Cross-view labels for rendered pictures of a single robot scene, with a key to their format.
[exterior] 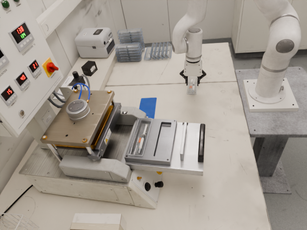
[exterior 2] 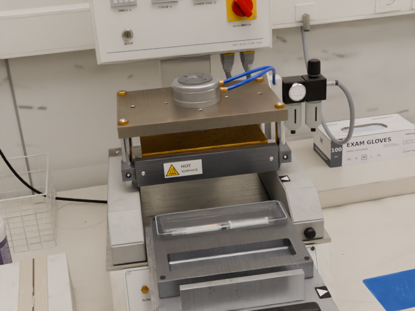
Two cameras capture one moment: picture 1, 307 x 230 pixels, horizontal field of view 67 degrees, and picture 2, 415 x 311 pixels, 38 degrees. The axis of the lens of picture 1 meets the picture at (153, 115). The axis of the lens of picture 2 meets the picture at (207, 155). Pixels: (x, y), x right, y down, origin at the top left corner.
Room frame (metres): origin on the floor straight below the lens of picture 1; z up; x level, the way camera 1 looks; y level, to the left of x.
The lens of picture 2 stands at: (0.25, -0.62, 1.44)
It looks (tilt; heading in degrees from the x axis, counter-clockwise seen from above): 24 degrees down; 65
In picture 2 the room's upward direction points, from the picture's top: 4 degrees counter-clockwise
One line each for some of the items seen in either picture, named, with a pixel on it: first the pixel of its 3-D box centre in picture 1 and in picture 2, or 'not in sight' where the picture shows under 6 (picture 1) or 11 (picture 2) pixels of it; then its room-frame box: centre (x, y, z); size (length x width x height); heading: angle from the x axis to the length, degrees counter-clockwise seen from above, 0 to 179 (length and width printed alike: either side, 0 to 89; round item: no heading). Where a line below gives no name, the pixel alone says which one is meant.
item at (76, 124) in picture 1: (76, 113); (206, 107); (0.68, 0.29, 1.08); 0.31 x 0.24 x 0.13; 162
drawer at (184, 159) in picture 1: (165, 142); (232, 271); (0.56, -0.02, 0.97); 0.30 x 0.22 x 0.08; 72
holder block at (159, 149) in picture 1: (152, 139); (226, 244); (0.57, 0.02, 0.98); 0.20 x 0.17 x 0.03; 162
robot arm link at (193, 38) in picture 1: (193, 42); not in sight; (1.09, -0.27, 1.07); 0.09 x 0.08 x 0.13; 96
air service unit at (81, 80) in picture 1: (79, 88); (302, 98); (0.90, 0.32, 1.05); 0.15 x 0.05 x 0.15; 162
